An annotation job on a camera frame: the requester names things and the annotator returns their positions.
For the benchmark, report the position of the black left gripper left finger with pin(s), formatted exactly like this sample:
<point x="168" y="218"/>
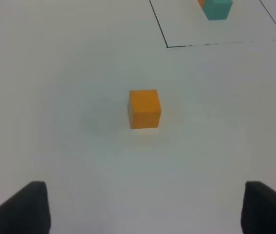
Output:
<point x="27" y="211"/>

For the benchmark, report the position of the orange template cube block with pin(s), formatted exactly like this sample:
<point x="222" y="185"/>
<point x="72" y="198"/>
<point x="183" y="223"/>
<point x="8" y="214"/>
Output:
<point x="201" y="3"/>

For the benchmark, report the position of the teal template cube block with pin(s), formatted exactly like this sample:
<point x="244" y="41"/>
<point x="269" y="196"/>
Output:
<point x="217" y="9"/>

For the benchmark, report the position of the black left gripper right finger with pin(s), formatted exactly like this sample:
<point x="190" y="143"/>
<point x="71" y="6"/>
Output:
<point x="258" y="214"/>

